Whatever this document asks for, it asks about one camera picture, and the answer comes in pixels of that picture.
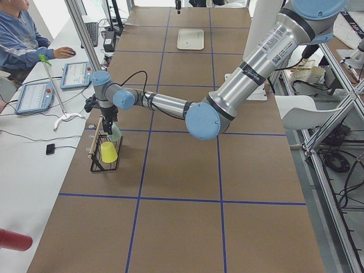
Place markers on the wooden rack handle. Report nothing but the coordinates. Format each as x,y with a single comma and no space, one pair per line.
95,139

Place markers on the black keyboard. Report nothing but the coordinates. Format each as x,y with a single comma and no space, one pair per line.
92,29

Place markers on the near blue teach pendant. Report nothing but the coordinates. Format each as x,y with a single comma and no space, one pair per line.
34,97

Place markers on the red bottle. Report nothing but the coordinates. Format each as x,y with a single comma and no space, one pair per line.
15,241

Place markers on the person in blue sweater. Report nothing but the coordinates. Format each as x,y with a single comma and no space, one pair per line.
21,42

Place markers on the white chair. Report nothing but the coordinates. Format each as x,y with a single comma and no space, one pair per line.
300,112

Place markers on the black power box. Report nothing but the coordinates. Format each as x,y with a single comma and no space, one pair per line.
109,41

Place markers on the cream rabbit serving tray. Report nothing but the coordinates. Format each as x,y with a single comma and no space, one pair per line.
190,39

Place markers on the far blue teach pendant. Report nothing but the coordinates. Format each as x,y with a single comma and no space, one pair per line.
76,75

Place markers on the small black puck device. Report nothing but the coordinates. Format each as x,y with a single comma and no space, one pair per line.
50,149

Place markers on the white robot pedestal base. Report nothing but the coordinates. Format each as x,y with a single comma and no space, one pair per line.
247,81

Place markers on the black wire cup rack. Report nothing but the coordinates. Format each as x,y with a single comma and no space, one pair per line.
97,164

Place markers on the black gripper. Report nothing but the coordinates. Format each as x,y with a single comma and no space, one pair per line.
109,112

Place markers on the yellow cup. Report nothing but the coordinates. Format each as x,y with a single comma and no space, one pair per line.
108,152

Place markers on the mint green cup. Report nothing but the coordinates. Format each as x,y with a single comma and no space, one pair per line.
116,134

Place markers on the metal rod white stand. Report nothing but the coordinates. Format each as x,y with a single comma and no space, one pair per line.
65,115

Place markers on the blue teach pendant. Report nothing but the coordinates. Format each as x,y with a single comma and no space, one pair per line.
76,75
34,97

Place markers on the aluminium frame post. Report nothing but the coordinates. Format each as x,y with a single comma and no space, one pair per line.
82,32

